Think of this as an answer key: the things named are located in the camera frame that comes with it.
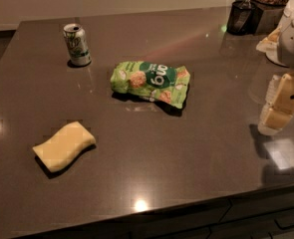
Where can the yellow sponge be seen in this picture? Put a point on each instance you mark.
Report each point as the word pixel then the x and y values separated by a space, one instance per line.
pixel 64 146

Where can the black drawer handle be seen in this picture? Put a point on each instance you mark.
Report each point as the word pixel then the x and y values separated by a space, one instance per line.
pixel 285 223

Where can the green 7up can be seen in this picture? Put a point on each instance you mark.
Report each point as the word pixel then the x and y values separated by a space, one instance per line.
pixel 76 41

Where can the black mesh cup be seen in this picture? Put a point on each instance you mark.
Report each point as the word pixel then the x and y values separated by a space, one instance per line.
pixel 240 17

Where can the green rice chip bag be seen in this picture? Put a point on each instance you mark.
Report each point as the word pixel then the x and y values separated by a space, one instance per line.
pixel 152 82

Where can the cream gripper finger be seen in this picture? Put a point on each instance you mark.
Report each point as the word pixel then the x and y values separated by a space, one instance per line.
pixel 278 110
pixel 269 42

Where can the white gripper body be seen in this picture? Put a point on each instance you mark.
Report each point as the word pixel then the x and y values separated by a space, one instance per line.
pixel 284 52

